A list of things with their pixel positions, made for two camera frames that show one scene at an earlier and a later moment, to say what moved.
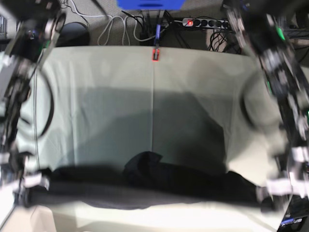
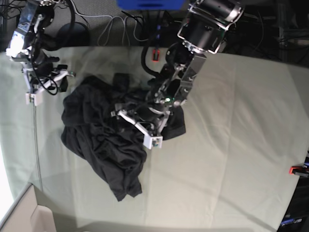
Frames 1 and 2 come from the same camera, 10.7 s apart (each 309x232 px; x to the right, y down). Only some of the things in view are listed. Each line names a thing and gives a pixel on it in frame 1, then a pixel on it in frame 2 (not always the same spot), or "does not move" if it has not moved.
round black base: (74, 34) does not move
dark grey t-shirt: (145, 181) -> (110, 147)
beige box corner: (37, 218) does not move
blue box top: (150, 5) does not move
